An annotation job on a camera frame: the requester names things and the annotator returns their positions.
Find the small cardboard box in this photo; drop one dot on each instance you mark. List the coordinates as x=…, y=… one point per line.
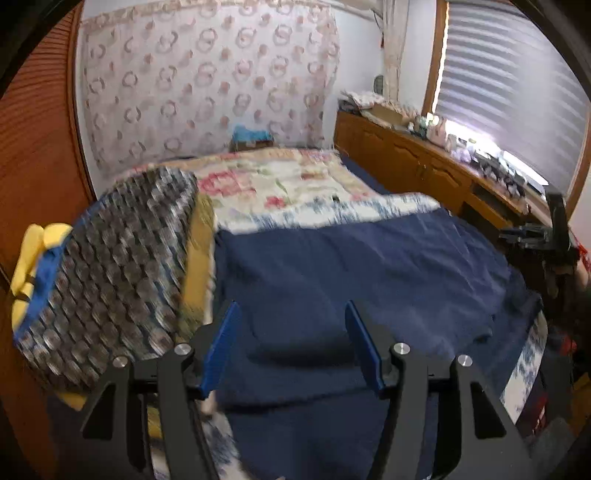
x=251, y=146

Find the dark round fan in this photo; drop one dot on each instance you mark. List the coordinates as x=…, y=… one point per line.
x=378, y=83

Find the circle-print dark garment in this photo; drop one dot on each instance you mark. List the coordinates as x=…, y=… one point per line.
x=120, y=267

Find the wooden louvered wardrobe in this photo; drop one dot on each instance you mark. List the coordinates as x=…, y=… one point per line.
x=37, y=138

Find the purple tissue pack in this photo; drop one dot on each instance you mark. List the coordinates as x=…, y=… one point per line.
x=464, y=153

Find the navy printed t-shirt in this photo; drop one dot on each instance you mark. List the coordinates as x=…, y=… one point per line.
x=346, y=277

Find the beige patterned drape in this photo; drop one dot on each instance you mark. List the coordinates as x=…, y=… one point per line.
x=393, y=46

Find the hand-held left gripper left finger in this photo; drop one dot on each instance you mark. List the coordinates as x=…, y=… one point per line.
x=219, y=350

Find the open cardboard box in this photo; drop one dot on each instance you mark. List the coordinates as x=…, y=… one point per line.
x=392, y=113

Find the circle-print sheer curtain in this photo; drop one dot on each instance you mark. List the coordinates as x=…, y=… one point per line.
x=207, y=83

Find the small grey tripod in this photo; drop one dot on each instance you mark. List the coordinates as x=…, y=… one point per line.
x=515, y=182
x=489, y=168

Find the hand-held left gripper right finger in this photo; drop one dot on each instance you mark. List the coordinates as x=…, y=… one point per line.
x=367, y=350

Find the blue floral cloth cover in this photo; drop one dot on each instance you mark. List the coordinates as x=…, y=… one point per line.
x=323, y=210

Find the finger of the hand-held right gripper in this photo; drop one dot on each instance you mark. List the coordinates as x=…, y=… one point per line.
x=526, y=237

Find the folded floral cloth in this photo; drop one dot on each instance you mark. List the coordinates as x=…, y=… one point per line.
x=360, y=99

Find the striped window blind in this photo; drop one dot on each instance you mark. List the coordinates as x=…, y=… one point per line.
x=508, y=83

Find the yellow plush toy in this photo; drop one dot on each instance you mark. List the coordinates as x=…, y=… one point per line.
x=27, y=277

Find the wooden cabinet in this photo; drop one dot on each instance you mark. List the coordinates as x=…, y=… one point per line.
x=397, y=152

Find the pink floral blanket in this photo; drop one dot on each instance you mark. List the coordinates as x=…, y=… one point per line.
x=277, y=180

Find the dark blue bed sheet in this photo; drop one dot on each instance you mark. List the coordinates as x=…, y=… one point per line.
x=364, y=177

